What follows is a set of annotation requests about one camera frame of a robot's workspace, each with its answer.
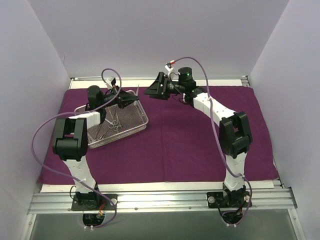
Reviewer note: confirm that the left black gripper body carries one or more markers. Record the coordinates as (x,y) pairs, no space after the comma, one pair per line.
(120,97)

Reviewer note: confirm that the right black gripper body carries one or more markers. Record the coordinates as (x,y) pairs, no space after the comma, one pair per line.
(162,85)

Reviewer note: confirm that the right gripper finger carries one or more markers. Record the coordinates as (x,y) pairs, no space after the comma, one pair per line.
(156,87)
(159,96)

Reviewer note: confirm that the metal mesh instrument tray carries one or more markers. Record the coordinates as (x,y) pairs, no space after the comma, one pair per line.
(123,117)

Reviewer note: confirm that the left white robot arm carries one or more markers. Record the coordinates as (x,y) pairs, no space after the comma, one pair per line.
(70,139)

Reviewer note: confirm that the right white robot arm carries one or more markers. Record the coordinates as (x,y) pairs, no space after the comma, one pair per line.
(232,129)

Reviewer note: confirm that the silver surgical scissors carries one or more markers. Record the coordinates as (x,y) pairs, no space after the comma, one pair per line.
(112,124)

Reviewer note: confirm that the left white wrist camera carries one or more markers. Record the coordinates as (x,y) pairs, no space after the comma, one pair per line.
(110,82)

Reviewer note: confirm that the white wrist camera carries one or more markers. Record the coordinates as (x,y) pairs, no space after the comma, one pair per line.
(110,82)
(169,67)

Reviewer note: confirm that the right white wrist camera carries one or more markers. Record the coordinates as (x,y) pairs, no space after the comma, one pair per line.
(169,67)

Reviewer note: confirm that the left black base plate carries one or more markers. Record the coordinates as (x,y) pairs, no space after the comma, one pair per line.
(94,202)

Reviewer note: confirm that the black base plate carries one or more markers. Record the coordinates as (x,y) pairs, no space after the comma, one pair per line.
(94,202)
(228,199)

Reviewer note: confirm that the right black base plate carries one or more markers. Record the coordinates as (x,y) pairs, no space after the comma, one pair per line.
(228,199)

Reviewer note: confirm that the aluminium front rail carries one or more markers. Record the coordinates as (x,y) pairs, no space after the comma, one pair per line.
(163,201)

